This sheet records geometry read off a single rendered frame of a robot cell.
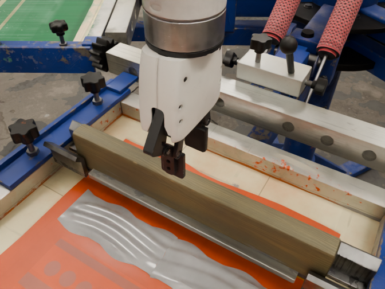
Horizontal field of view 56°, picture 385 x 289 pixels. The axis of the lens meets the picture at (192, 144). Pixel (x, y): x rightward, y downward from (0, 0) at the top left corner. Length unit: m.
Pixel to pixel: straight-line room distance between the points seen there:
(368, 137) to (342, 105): 1.89
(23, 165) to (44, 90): 2.02
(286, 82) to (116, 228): 0.38
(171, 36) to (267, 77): 0.38
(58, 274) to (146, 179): 0.18
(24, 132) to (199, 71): 0.34
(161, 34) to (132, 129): 0.42
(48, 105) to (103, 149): 1.97
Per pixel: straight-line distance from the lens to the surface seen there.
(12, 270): 0.59
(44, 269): 0.58
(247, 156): 0.64
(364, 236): 0.62
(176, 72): 0.33
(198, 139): 0.46
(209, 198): 0.48
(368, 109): 2.56
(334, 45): 0.82
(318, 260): 0.47
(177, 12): 0.31
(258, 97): 0.67
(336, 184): 0.62
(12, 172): 0.65
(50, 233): 0.61
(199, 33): 0.32
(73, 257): 0.57
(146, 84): 0.35
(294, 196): 0.63
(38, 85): 2.72
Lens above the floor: 1.43
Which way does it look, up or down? 44 degrees down
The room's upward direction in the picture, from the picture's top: straight up
